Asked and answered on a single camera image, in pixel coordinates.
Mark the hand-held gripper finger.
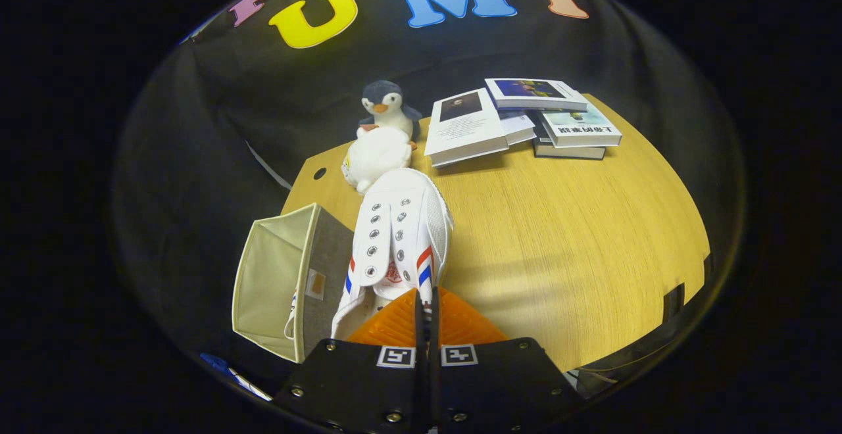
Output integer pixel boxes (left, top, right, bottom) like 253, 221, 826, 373
273, 288, 428, 434
429, 288, 586, 434

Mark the grey fabric storage box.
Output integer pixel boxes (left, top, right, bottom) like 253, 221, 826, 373
232, 203, 356, 364

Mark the white round plush toy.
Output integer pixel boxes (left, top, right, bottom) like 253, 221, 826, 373
341, 126, 414, 196

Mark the white book with portrait cover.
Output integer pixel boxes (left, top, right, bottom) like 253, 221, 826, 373
424, 87, 510, 168

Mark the dark thick book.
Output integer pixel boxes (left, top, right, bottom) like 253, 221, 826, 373
532, 115, 606, 160

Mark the penguin plush toy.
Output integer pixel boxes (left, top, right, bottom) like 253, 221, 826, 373
357, 80, 423, 142

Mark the book with pale green cover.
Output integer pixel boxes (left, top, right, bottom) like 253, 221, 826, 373
541, 102, 622, 149

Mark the book with blue picture cover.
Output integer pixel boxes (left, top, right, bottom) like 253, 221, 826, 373
485, 78, 588, 112

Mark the black backdrop cloth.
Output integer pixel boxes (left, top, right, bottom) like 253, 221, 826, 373
112, 0, 747, 382

